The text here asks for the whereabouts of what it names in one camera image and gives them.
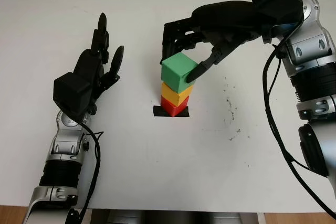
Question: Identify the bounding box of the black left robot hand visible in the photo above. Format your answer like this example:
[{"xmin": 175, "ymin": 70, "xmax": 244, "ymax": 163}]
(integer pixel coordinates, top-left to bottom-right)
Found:
[{"xmin": 75, "ymin": 13, "xmax": 125, "ymax": 116}]

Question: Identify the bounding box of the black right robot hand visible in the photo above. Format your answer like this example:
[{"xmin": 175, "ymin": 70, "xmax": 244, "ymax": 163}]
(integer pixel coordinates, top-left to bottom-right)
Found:
[{"xmin": 160, "ymin": 0, "xmax": 263, "ymax": 84}]

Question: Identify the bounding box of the green wooden cube block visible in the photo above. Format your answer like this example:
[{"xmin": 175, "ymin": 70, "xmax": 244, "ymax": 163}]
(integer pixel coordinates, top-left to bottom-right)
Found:
[{"xmin": 160, "ymin": 52, "xmax": 199, "ymax": 93}]

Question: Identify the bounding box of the yellow wooden cube block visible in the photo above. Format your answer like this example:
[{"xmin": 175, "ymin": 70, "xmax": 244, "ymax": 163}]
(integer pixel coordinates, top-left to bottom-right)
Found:
[{"xmin": 160, "ymin": 82, "xmax": 194, "ymax": 106}]

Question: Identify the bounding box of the red wooden cube block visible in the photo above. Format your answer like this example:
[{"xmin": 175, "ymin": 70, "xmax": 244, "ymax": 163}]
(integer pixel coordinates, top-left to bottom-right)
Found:
[{"xmin": 160, "ymin": 95, "xmax": 190, "ymax": 118}]

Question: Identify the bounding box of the black tape strip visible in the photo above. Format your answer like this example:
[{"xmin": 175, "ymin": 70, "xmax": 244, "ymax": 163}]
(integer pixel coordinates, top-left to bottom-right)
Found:
[{"xmin": 153, "ymin": 105, "xmax": 190, "ymax": 118}]

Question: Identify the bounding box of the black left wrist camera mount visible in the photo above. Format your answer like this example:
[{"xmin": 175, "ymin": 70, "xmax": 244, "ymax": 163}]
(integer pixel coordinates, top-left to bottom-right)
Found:
[{"xmin": 53, "ymin": 71, "xmax": 92, "ymax": 122}]

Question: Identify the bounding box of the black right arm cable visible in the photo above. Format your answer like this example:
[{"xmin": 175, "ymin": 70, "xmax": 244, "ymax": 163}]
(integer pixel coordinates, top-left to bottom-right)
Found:
[{"xmin": 263, "ymin": 22, "xmax": 336, "ymax": 217}]

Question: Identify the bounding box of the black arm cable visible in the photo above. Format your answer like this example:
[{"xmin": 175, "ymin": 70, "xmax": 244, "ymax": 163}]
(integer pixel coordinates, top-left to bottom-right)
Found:
[
  {"xmin": 76, "ymin": 121, "xmax": 104, "ymax": 224},
  {"xmin": 263, "ymin": 22, "xmax": 336, "ymax": 217}
]

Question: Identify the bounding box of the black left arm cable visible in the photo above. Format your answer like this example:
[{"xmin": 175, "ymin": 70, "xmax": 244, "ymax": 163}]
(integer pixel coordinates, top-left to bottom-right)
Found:
[{"xmin": 76, "ymin": 121, "xmax": 104, "ymax": 224}]

